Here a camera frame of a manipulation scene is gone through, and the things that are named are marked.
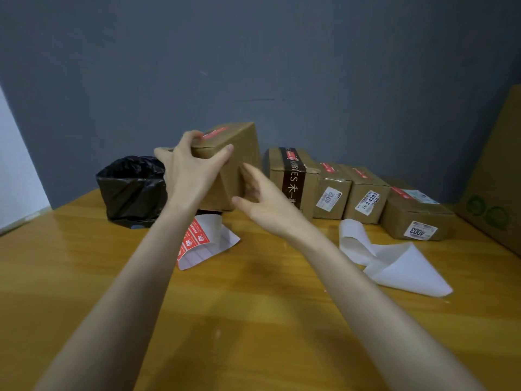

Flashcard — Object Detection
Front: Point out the large green printed carton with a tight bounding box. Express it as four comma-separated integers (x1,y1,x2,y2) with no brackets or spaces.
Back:
454,84,521,257

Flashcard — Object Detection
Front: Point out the person's right forearm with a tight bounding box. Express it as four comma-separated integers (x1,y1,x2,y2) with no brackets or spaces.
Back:
293,230,487,391

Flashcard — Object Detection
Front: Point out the person's left hand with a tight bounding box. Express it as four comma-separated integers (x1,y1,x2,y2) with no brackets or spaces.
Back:
154,130,235,209

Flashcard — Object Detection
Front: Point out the small brown cardboard box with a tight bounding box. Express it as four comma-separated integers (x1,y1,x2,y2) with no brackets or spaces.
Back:
340,165,391,224
162,122,262,212
312,161,353,220

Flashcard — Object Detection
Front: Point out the person's left forearm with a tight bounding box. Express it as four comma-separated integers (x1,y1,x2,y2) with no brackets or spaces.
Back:
34,199,204,391

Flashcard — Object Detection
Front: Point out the red sticker label strip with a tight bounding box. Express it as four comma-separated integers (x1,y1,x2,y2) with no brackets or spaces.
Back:
177,214,241,272

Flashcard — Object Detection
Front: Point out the white barcode label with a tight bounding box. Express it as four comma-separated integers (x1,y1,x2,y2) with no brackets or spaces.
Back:
403,189,440,205

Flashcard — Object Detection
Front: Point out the person's right hand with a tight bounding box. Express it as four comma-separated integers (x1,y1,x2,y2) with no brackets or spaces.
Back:
231,162,317,242

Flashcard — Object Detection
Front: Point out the white printed price label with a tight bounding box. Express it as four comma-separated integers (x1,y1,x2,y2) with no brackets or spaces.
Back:
316,186,343,212
355,190,382,216

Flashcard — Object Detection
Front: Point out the white backing paper strip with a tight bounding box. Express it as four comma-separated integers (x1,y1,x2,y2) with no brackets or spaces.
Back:
338,218,454,298

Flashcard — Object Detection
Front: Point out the black plastic trash bag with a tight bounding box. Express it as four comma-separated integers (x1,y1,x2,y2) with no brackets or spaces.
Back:
96,155,223,229

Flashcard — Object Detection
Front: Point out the long brown cardboard box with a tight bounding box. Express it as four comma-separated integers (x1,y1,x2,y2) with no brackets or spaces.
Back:
379,179,456,242

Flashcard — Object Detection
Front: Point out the box with black tape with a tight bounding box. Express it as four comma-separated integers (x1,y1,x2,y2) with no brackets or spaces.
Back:
266,147,321,221

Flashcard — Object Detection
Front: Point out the white end label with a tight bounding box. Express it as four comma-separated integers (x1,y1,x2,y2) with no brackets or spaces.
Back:
403,220,439,241

